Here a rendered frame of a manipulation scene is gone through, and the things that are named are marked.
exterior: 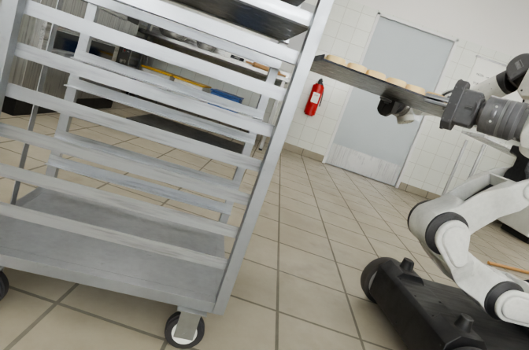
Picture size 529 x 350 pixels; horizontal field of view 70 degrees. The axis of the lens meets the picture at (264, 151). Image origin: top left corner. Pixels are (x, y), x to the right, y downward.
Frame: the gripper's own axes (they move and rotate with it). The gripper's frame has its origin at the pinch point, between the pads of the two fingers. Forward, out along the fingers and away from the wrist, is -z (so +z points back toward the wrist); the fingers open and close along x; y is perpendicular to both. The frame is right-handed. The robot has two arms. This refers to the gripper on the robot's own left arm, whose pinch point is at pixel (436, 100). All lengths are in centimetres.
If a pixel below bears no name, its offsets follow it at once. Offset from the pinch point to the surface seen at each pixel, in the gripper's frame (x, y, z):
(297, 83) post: -7.7, 27.6, -22.8
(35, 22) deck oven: -18, -1, -237
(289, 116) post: -15.2, 27.0, -22.3
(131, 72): -20, 27, -86
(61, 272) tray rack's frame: -67, 54, -50
